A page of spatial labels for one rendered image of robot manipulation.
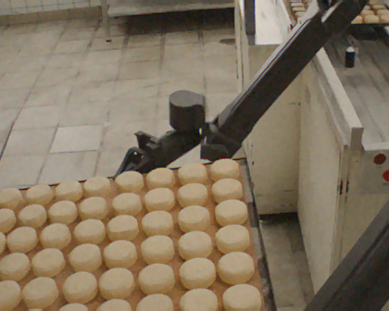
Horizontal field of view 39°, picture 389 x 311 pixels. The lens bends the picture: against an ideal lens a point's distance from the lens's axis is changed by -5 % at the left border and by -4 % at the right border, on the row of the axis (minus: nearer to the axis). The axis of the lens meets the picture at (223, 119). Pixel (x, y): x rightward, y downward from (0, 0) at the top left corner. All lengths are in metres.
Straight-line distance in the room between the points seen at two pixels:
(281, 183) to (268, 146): 0.19
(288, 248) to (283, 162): 0.36
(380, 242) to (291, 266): 1.71
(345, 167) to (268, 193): 0.91
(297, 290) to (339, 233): 0.64
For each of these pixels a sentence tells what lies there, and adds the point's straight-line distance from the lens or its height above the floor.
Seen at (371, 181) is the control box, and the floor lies 0.74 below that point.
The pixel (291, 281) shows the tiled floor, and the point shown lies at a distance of 2.20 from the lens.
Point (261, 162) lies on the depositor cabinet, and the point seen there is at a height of 0.35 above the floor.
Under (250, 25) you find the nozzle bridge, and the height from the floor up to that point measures 0.88.
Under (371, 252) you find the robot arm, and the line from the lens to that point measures 0.56.
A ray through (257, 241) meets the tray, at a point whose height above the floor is 1.01.
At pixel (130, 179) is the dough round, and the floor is 1.01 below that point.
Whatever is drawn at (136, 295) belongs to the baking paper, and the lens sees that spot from 0.80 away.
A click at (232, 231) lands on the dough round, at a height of 1.02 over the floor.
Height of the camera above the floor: 1.57
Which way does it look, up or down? 29 degrees down
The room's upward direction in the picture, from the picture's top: 3 degrees counter-clockwise
